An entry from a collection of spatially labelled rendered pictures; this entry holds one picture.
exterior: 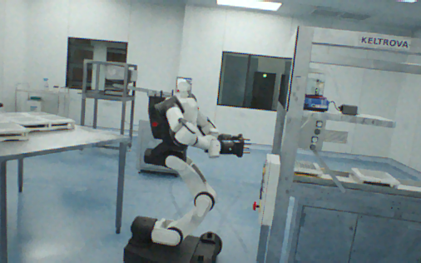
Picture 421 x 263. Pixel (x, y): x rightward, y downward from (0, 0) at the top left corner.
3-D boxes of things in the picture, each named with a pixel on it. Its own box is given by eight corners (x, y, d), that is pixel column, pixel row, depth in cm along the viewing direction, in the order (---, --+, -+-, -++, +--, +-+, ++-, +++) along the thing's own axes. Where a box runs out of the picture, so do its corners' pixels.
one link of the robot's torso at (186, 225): (157, 239, 235) (200, 191, 225) (165, 227, 255) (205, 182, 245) (174, 253, 235) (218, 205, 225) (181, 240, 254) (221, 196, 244)
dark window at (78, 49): (65, 87, 735) (67, 37, 718) (65, 87, 736) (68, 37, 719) (124, 94, 734) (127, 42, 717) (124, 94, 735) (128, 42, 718)
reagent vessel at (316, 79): (300, 94, 206) (304, 63, 203) (298, 93, 221) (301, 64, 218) (325, 96, 204) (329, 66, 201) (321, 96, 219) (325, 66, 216)
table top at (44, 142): (-107, 121, 253) (-107, 117, 252) (22, 115, 349) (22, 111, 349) (-2, 162, 184) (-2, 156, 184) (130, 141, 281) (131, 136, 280)
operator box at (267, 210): (258, 224, 135) (266, 161, 131) (259, 209, 152) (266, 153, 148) (273, 226, 135) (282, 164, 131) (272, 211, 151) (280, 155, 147)
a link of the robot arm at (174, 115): (184, 124, 180) (175, 102, 197) (168, 141, 183) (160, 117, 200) (199, 133, 187) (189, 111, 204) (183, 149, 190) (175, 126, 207)
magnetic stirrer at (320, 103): (294, 108, 204) (296, 93, 203) (292, 106, 225) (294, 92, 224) (328, 112, 201) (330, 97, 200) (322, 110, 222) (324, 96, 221)
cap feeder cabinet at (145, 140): (134, 173, 467) (138, 119, 455) (143, 163, 523) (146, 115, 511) (179, 178, 467) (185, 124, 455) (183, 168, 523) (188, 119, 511)
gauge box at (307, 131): (284, 146, 205) (289, 113, 202) (284, 143, 215) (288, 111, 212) (321, 151, 202) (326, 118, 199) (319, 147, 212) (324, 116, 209)
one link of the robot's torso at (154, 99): (141, 143, 220) (146, 88, 215) (157, 136, 253) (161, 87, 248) (185, 150, 216) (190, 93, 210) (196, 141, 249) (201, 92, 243)
